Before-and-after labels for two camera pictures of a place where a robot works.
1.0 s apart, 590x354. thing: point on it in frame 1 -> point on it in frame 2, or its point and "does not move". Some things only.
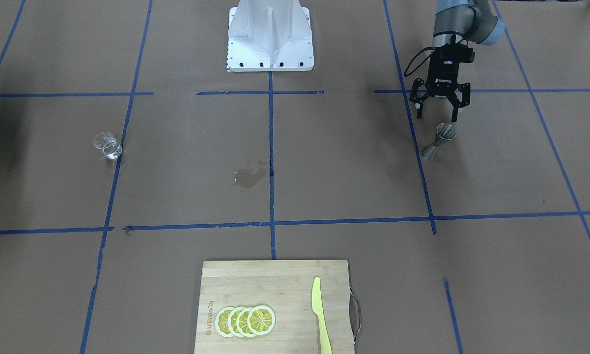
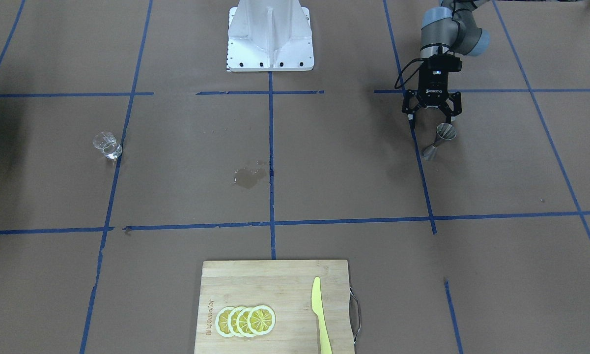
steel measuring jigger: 446,131 does not move
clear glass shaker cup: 107,143 does not move
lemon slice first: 261,320 does not move
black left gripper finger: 464,88 -> 452,106
